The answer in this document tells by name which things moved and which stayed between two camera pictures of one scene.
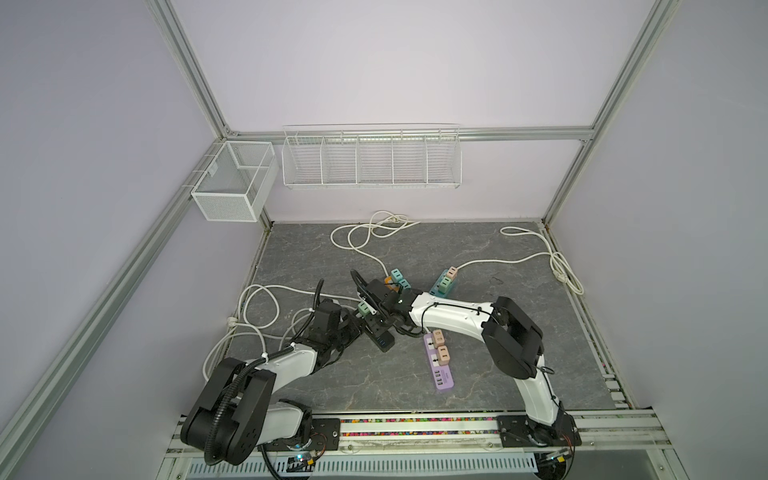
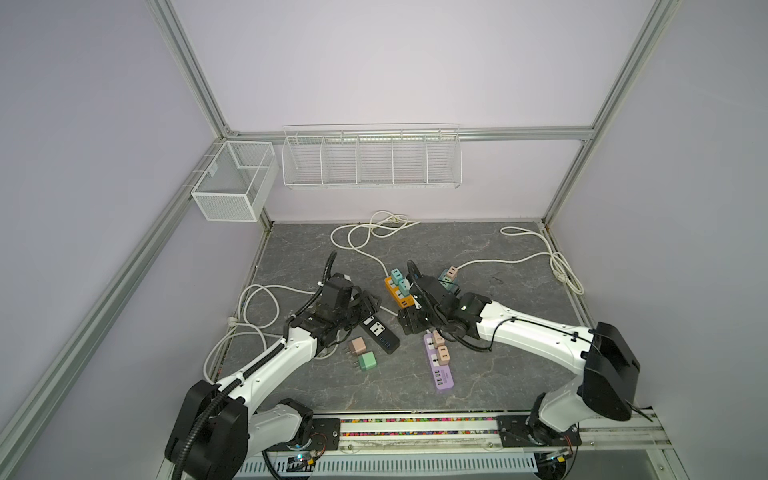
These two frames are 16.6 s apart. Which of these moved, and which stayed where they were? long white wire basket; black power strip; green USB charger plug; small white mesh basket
Moved: green USB charger plug
Stayed: small white mesh basket; black power strip; long white wire basket
